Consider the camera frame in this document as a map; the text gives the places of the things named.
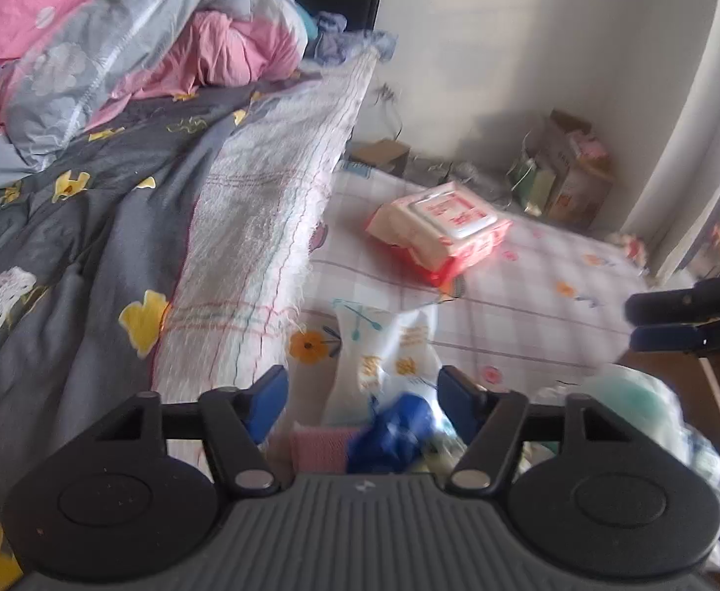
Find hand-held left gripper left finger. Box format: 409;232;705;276
92;364;291;496

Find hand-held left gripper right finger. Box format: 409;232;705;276
437;364;635;496

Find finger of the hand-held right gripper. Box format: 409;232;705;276
629;319;720;358
624;283;720;326

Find large cardboard box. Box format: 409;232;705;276
618;345;720;567

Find blue packet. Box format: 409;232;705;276
346;391;441;475

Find white orange-print tissue pack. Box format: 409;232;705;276
323;298;441;428

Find red white plush toy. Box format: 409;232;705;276
609;230;647;268

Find tied translucent plastic bag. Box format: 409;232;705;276
532;363;720;493

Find pink cloth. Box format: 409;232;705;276
291;425;367;475

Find open cardboard box with packets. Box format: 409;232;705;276
523;109;615;226

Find green paper bag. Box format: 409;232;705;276
511;154;558;216

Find white curtain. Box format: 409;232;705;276
618;0;720;284

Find red wet wipes pack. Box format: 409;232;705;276
365;181;514;287

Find white fringed woven blanket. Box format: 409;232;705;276
150;49;379;438

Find grey yellow-print bedsheet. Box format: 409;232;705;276
0;83;336;591

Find small cardboard box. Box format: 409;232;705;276
350;138;411;176

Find blue purple clothes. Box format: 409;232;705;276
298;9;398;66

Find pink grey quilt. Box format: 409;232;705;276
0;0;311;198

